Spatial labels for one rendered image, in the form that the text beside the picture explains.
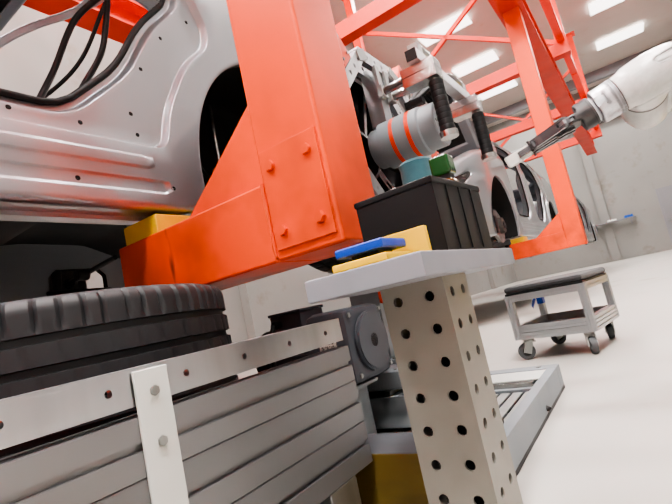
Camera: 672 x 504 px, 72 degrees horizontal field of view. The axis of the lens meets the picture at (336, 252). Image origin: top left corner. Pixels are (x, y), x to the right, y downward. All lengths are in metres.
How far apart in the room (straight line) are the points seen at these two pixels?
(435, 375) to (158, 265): 0.74
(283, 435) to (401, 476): 0.28
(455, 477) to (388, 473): 0.25
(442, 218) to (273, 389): 0.36
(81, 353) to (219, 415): 0.20
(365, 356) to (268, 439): 0.42
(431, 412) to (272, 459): 0.24
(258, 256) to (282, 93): 0.32
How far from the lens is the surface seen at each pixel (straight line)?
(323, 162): 0.85
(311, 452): 0.79
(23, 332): 0.70
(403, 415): 1.21
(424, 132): 1.32
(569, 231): 4.92
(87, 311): 0.71
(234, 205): 0.99
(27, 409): 0.54
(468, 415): 0.69
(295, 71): 0.93
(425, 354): 0.69
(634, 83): 1.34
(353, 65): 1.37
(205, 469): 0.65
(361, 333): 1.08
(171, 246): 1.14
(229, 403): 0.67
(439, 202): 0.69
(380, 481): 0.96
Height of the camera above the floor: 0.40
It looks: 7 degrees up
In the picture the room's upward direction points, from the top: 12 degrees counter-clockwise
